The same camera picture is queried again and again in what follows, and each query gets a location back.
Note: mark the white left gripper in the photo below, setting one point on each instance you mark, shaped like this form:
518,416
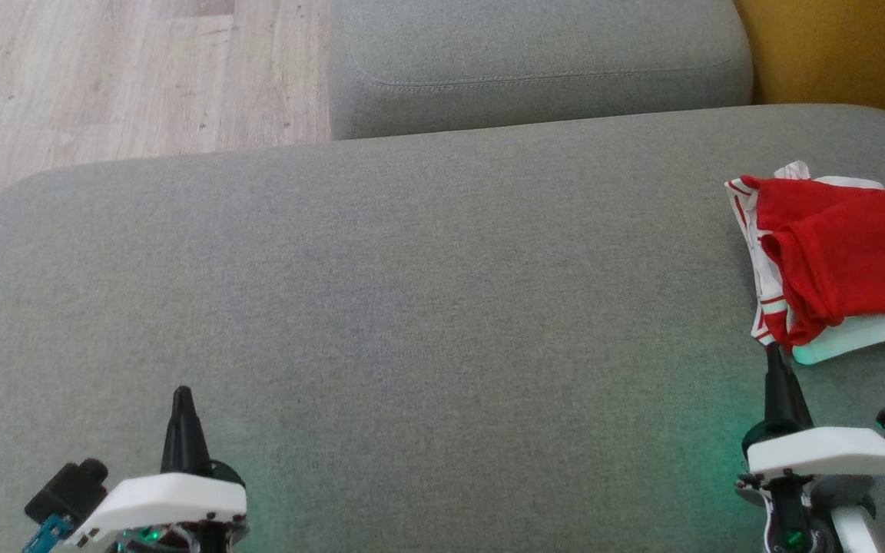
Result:
166,499

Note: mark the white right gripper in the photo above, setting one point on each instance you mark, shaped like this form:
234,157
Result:
826,453

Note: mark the red Bulls 23 jersey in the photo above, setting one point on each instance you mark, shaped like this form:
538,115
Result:
850,269

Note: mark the red shorts with white stripe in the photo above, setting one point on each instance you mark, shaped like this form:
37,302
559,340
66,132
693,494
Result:
834,196

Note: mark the grey sofa seat cushion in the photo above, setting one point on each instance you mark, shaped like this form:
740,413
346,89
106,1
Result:
412,322

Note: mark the yellow upholstered panel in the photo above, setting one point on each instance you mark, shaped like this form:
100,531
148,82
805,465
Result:
850,54

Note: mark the grey sofa back cushion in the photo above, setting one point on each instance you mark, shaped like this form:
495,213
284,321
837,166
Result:
535,61

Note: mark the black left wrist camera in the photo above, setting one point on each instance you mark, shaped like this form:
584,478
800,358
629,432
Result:
66,491

